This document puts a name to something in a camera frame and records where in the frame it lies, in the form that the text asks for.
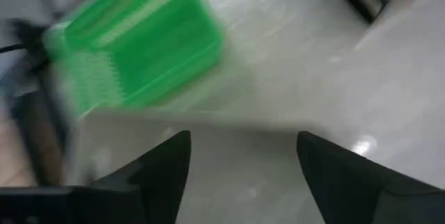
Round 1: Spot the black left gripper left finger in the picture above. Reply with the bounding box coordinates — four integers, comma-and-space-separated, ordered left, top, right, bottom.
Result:
90, 129, 193, 224

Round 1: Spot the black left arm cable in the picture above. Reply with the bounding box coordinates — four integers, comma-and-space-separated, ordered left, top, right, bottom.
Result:
0, 41, 29, 54

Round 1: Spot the green plastic basket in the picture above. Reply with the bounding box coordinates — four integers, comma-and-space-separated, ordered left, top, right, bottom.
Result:
43, 0, 225, 117

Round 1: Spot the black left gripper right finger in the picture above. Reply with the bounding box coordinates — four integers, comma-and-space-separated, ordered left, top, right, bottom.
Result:
297, 130, 445, 224

